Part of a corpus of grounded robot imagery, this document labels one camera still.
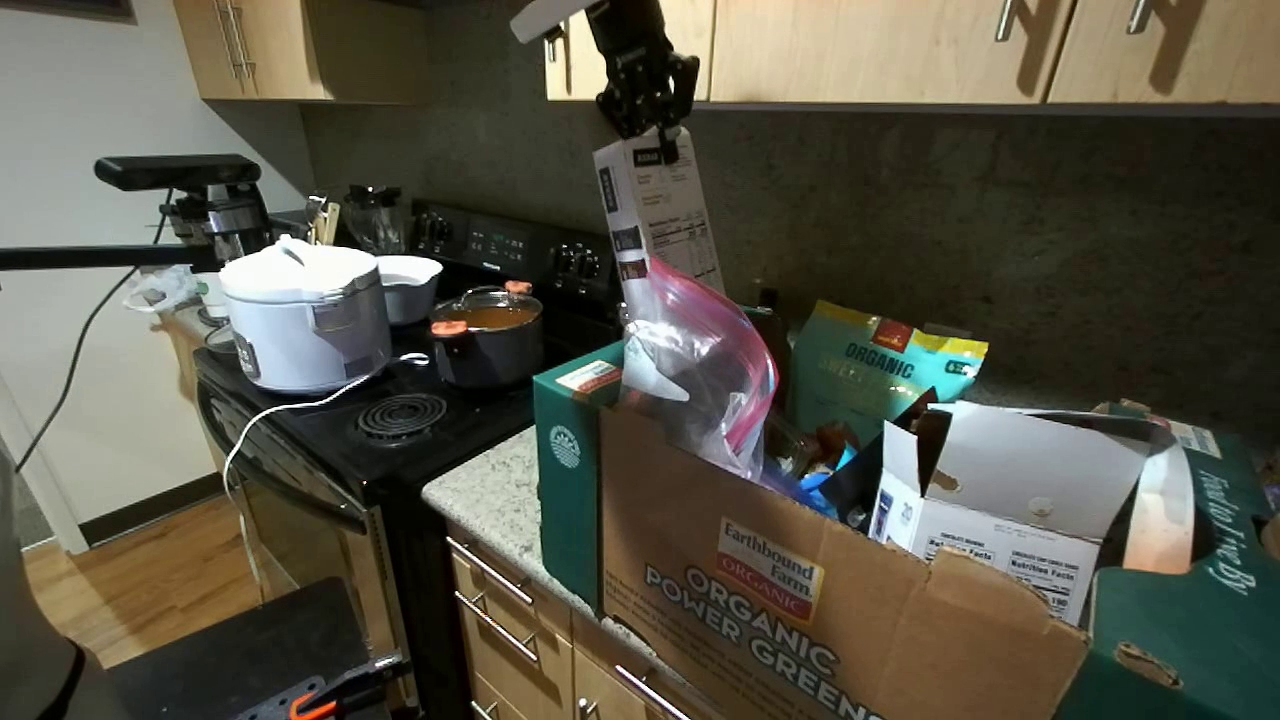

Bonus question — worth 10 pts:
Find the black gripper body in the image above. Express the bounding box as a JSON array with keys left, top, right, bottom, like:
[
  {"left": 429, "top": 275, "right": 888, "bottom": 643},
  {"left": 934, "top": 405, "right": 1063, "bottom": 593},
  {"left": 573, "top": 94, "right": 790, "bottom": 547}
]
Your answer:
[{"left": 582, "top": 0, "right": 699, "bottom": 113}]

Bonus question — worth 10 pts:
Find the white RXBAR snack box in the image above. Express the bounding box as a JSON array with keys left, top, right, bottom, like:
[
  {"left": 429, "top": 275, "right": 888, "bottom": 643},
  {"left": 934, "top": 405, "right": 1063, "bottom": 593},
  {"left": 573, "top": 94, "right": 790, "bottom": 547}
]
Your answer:
[{"left": 591, "top": 122, "right": 727, "bottom": 323}]

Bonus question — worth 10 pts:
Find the green brown cardboard produce box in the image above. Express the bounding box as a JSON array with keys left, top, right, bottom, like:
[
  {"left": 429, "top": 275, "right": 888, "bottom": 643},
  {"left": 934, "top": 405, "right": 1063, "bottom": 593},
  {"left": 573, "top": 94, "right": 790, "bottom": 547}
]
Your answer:
[{"left": 531, "top": 335, "right": 1280, "bottom": 720}]

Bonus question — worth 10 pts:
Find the white open carton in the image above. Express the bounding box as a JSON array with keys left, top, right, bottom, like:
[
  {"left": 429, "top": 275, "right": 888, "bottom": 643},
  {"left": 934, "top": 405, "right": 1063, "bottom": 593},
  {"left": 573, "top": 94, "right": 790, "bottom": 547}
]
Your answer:
[{"left": 868, "top": 394, "right": 1167, "bottom": 633}]

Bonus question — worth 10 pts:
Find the clear zip bag pink seal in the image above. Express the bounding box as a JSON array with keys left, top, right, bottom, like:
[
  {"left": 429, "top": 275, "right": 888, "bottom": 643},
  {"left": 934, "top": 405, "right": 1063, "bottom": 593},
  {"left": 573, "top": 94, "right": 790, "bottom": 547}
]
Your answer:
[{"left": 615, "top": 257, "right": 790, "bottom": 484}]

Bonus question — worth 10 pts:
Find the white ceramic pot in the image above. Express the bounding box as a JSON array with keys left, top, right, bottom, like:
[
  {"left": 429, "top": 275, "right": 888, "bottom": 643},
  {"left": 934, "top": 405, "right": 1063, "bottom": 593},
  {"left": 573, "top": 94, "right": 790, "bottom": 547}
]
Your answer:
[{"left": 375, "top": 250, "right": 447, "bottom": 326}]

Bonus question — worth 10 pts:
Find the dark glass kettle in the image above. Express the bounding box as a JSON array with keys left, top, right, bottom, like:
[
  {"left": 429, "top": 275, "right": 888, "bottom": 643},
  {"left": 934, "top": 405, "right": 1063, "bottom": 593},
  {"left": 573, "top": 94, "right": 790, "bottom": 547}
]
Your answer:
[{"left": 337, "top": 180, "right": 411, "bottom": 257}]

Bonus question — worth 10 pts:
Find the teal organic snack bag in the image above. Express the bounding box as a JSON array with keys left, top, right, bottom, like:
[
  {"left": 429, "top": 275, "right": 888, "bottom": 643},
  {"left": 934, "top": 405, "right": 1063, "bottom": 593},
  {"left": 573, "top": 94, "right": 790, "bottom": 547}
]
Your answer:
[{"left": 785, "top": 294, "right": 990, "bottom": 454}]

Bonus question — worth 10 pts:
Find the white rice cooker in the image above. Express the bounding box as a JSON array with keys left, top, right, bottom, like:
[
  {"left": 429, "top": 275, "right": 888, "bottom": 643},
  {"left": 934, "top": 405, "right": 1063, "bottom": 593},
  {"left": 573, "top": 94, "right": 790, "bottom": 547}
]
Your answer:
[{"left": 217, "top": 231, "right": 401, "bottom": 401}]

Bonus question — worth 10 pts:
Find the black kitchen stove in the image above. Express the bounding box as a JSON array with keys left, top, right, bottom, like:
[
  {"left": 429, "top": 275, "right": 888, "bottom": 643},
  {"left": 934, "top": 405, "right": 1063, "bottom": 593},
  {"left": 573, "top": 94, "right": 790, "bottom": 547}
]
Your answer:
[{"left": 191, "top": 196, "right": 634, "bottom": 720}]

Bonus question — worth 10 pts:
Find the black horizontal rod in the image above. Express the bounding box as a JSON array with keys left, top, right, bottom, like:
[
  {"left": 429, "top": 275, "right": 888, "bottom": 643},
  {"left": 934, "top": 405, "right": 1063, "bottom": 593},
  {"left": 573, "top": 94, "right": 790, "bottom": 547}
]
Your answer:
[{"left": 0, "top": 239, "right": 223, "bottom": 273}]

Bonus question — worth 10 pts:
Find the wooden drawer cabinet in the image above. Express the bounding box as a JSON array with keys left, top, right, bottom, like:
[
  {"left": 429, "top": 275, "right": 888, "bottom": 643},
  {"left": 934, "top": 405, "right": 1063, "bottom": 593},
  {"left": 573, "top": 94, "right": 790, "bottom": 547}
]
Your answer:
[{"left": 437, "top": 523, "right": 696, "bottom": 720}]

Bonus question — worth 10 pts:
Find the black orange bar clamp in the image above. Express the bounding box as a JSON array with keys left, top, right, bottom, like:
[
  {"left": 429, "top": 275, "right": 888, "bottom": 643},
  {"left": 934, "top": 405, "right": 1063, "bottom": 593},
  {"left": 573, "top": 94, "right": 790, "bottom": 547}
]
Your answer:
[{"left": 282, "top": 650, "right": 418, "bottom": 720}]

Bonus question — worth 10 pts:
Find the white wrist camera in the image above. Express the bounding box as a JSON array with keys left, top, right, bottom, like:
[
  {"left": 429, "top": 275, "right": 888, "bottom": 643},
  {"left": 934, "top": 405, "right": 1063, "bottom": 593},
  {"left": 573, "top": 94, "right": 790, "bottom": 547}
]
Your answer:
[{"left": 507, "top": 0, "right": 589, "bottom": 47}]

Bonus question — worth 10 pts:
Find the black camera stand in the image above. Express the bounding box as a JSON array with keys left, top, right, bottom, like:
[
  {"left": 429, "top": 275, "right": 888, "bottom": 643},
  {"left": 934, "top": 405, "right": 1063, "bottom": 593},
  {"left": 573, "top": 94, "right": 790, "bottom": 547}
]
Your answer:
[{"left": 156, "top": 185, "right": 276, "bottom": 268}]

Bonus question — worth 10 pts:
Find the white cooker power cord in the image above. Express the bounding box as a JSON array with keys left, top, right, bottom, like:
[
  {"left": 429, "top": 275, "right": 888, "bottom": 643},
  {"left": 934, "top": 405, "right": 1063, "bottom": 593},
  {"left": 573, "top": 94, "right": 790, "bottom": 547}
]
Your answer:
[{"left": 217, "top": 349, "right": 437, "bottom": 500}]

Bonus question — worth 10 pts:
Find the black stereo camera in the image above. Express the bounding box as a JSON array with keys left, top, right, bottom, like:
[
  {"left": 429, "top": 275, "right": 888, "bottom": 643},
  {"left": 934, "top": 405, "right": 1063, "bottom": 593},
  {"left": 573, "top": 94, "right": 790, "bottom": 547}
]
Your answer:
[{"left": 92, "top": 152, "right": 265, "bottom": 196}]

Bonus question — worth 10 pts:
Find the dark wall frame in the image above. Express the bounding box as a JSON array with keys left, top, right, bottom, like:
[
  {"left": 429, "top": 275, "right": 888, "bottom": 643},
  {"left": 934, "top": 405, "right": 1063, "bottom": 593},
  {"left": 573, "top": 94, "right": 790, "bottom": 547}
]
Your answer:
[{"left": 0, "top": 0, "right": 135, "bottom": 24}]

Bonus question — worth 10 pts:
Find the thin dark camera cable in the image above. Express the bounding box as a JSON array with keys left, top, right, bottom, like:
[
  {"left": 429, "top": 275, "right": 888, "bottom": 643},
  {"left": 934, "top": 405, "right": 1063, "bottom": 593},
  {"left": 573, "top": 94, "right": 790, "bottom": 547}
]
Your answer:
[{"left": 9, "top": 196, "right": 174, "bottom": 474}]

